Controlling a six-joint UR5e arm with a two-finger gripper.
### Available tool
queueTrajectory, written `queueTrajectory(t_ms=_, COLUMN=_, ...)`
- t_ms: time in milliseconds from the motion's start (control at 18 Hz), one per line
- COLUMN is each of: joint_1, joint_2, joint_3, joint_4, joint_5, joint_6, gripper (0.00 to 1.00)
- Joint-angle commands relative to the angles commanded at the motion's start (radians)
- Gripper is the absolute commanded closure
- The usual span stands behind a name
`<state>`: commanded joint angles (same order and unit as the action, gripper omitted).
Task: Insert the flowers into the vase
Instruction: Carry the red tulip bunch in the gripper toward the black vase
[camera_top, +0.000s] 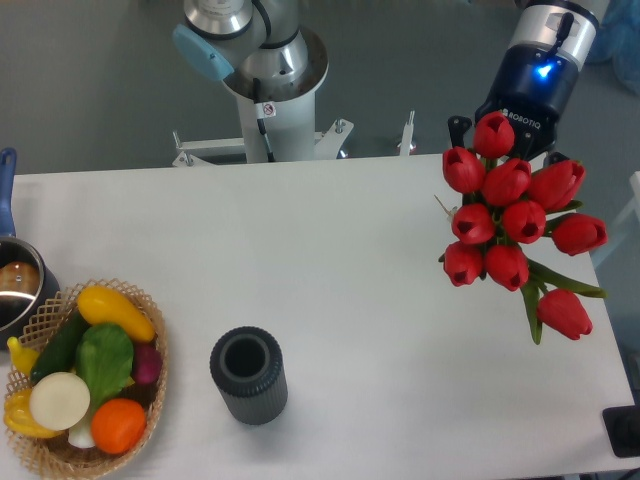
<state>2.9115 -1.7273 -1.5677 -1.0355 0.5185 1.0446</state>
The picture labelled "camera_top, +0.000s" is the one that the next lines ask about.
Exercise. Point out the blue plastic bag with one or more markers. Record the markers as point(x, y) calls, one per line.
point(617, 43)

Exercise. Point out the dark grey ribbed vase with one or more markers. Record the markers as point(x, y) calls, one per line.
point(247, 367)

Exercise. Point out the blue handled saucepan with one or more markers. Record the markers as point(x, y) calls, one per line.
point(26, 281)

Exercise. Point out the orange fruit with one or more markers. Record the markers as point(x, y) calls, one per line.
point(118, 425)

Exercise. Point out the purple red onion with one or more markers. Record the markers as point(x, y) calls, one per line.
point(147, 364)

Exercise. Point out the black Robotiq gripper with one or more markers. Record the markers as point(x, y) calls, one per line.
point(532, 91)

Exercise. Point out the red tulip bouquet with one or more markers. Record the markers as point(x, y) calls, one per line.
point(506, 205)

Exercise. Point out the dark green cucumber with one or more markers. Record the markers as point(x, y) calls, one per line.
point(60, 352)

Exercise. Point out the woven wicker basket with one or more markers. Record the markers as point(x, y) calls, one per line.
point(56, 458)

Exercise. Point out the yellow squash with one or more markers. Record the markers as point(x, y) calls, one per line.
point(99, 305)

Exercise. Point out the yellow bell pepper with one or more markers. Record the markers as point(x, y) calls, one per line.
point(18, 417)

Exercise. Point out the white frame at right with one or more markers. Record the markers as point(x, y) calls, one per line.
point(625, 224)

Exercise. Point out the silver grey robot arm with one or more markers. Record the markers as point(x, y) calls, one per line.
point(239, 28)

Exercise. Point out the white round onion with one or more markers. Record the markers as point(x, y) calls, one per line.
point(59, 401)

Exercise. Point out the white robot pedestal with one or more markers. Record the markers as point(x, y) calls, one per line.
point(275, 93)

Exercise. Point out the green lettuce leaf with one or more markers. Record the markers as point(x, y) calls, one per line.
point(104, 360)

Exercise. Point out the black device at edge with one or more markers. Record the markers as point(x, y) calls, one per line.
point(622, 426)

